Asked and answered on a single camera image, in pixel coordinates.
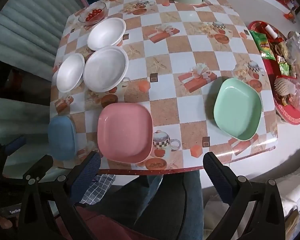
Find dark grey garment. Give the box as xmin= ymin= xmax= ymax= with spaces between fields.
xmin=89 ymin=176 xmax=190 ymax=240

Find cherry tomatoes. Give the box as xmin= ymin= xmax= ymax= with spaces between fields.
xmin=85 ymin=9 xmax=103 ymax=22

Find green square plate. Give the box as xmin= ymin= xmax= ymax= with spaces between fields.
xmin=213 ymin=78 xmax=263 ymax=141

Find checkered cloth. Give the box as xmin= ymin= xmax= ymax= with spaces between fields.
xmin=80 ymin=174 xmax=116 ymax=205

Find foam net wrapped fruit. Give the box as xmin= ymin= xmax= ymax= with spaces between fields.
xmin=275 ymin=77 xmax=297 ymax=97

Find small white bowl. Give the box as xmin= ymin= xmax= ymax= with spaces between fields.
xmin=55 ymin=53 xmax=85 ymax=93

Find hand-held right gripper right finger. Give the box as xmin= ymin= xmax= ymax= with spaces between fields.
xmin=203 ymin=152 xmax=287 ymax=240

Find blue square plate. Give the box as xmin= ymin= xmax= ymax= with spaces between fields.
xmin=47 ymin=115 xmax=78 ymax=161

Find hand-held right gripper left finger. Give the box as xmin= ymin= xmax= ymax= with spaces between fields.
xmin=17 ymin=151 xmax=102 ymax=240

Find clear plastic bag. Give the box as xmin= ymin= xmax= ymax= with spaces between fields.
xmin=286 ymin=31 xmax=300 ymax=80

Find pink square plate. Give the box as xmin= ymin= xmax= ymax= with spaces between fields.
xmin=97 ymin=102 xmax=154 ymax=163

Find green snack packet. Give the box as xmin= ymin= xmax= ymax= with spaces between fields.
xmin=249 ymin=29 xmax=277 ymax=61

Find red round tray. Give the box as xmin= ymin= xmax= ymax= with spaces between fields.
xmin=247 ymin=20 xmax=300 ymax=126

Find large white bowl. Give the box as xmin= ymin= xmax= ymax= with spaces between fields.
xmin=83 ymin=46 xmax=129 ymax=93

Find beige cushion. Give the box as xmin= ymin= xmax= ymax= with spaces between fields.
xmin=282 ymin=165 xmax=300 ymax=232

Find checkered printed tablecloth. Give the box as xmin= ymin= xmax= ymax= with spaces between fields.
xmin=49 ymin=0 xmax=278 ymax=176

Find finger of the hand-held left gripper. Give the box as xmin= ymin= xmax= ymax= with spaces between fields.
xmin=24 ymin=154 xmax=53 ymax=183
xmin=0 ymin=136 xmax=25 ymax=160

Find person's left hand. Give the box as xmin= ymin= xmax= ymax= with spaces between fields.
xmin=0 ymin=216 xmax=14 ymax=230

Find glass bowl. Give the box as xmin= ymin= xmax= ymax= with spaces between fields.
xmin=77 ymin=1 xmax=108 ymax=27

